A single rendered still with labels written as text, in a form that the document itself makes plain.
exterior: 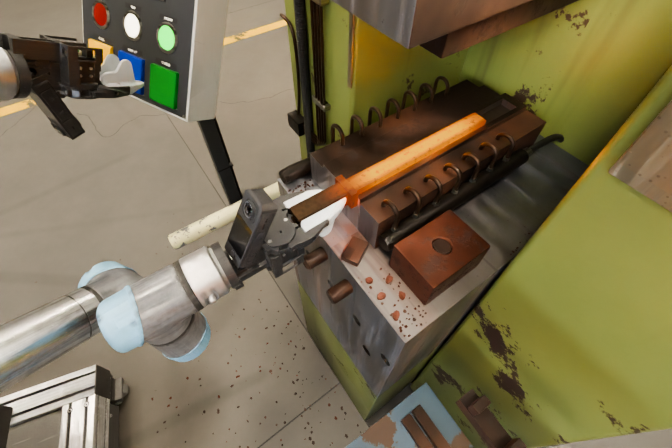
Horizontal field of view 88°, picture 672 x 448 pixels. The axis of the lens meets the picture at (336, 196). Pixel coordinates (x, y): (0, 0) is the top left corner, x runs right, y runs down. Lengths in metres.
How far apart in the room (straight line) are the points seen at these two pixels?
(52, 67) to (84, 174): 1.70
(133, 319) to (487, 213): 0.58
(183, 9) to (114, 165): 1.64
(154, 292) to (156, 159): 1.79
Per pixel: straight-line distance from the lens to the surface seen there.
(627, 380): 0.63
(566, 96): 0.85
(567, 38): 0.82
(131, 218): 2.03
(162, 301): 0.51
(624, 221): 0.47
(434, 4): 0.35
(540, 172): 0.82
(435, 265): 0.53
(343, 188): 0.55
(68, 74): 0.70
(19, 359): 0.61
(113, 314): 0.52
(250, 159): 2.07
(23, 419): 1.52
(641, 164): 0.41
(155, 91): 0.86
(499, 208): 0.71
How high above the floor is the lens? 1.43
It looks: 51 degrees down
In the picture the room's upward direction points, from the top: straight up
